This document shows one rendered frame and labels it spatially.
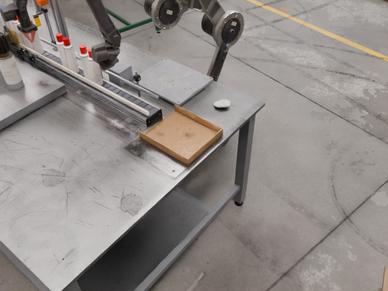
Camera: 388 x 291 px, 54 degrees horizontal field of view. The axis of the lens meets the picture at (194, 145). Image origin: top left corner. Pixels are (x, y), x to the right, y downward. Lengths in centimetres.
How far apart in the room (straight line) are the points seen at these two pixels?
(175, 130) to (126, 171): 33
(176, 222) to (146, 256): 27
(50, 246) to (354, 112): 270
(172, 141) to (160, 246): 65
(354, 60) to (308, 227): 216
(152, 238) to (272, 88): 198
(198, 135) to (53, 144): 68
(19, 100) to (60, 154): 45
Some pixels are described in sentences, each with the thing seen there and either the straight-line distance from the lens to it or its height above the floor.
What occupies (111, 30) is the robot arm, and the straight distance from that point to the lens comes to 180.
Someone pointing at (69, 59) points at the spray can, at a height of 97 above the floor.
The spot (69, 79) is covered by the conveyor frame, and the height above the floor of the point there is 86.
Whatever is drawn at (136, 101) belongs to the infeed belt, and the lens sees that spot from 196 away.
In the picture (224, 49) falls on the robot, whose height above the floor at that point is 77.
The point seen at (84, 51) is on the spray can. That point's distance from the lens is 206.
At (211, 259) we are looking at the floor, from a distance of 235.
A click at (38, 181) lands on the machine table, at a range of 175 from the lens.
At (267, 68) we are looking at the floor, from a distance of 387.
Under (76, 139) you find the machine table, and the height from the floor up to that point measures 83.
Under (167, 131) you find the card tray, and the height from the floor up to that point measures 83.
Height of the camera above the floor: 204
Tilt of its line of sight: 44 degrees down
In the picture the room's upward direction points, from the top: 1 degrees counter-clockwise
